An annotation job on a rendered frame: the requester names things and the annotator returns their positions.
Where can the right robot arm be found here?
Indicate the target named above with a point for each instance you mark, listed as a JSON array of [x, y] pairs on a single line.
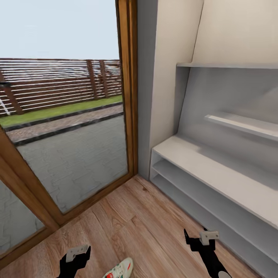
[[205, 245]]

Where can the gym shoe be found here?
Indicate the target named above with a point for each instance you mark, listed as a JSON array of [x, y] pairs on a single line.
[[121, 270]]

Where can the door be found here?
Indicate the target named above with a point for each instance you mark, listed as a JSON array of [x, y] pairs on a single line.
[[68, 113]]

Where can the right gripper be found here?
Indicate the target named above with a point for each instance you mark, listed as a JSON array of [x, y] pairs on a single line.
[[196, 245]]

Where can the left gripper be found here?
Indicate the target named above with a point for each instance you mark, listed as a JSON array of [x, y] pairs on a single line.
[[78, 263]]

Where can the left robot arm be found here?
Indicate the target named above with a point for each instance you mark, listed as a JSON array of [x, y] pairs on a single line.
[[74, 259]]

